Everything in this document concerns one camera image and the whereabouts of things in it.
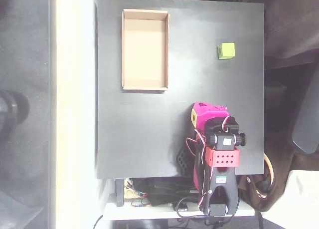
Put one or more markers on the white shelf board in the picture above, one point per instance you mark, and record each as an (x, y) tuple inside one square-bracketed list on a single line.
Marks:
[(149, 212)]

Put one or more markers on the black red pink robot arm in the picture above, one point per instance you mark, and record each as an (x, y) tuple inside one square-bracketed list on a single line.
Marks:
[(225, 159)]

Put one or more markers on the dark round blurry object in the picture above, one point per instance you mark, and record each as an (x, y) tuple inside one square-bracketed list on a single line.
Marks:
[(13, 114)]

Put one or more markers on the cardboard box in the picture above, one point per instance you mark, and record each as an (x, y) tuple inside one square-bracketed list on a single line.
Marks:
[(144, 52)]

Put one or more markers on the small green cube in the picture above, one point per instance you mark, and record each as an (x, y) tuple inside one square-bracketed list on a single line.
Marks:
[(227, 50)]

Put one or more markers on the magenta gripper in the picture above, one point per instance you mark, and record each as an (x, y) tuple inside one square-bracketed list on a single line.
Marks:
[(204, 114)]

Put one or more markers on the black usb plug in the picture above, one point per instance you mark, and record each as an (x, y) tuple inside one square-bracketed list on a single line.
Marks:
[(182, 207)]

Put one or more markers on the dark office chair armrest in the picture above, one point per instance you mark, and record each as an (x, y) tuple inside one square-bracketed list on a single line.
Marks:
[(306, 129)]

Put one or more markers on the small wooden controller board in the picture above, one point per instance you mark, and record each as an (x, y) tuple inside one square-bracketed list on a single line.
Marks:
[(130, 192)]

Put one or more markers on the white cloth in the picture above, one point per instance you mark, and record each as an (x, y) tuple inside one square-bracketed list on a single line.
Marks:
[(304, 196)]

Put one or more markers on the black lattice robot base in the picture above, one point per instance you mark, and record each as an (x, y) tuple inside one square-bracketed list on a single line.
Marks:
[(183, 160)]

